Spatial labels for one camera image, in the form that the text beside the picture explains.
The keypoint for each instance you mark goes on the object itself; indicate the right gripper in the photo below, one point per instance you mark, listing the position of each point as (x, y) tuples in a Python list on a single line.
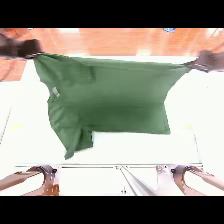
[(206, 61)]

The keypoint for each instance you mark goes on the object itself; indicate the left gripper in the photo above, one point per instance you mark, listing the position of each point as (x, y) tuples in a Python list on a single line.
[(30, 48)]

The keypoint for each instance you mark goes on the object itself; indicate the green T-shirt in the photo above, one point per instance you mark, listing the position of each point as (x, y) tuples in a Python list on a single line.
[(110, 93)]

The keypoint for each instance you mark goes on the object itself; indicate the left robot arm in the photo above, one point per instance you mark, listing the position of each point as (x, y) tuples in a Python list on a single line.
[(8, 47)]

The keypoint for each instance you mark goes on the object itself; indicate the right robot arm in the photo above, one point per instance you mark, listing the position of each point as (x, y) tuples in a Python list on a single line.
[(213, 180)]

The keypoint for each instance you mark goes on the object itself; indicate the silver frame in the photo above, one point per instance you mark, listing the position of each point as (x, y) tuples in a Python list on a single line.
[(133, 181)]

